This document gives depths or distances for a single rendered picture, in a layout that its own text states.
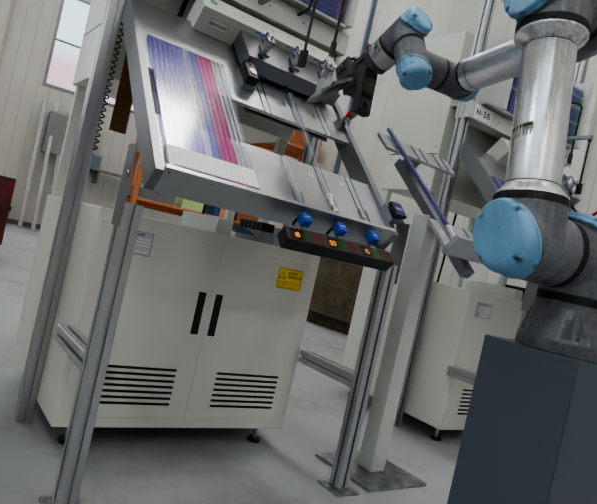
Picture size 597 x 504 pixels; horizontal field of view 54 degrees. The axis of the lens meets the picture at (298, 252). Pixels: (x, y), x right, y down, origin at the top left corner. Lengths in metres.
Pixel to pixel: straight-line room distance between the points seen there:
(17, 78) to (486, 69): 10.15
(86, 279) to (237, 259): 0.42
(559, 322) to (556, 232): 0.16
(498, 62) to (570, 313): 0.57
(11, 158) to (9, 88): 1.15
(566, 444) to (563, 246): 0.30
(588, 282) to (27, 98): 10.51
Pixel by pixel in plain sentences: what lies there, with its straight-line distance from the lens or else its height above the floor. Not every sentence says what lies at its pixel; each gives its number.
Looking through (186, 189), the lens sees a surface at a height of 0.70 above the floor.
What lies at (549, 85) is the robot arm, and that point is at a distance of 1.03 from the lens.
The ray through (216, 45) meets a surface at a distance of 1.82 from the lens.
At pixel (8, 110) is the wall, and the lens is 11.04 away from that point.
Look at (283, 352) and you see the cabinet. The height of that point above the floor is 0.30.
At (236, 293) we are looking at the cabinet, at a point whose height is 0.46.
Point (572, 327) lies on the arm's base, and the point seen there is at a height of 0.60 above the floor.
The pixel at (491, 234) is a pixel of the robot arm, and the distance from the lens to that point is 0.96.
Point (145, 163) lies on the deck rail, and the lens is 1.28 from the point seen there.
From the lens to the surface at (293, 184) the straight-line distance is 1.46.
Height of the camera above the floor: 0.62
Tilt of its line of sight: level
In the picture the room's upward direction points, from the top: 13 degrees clockwise
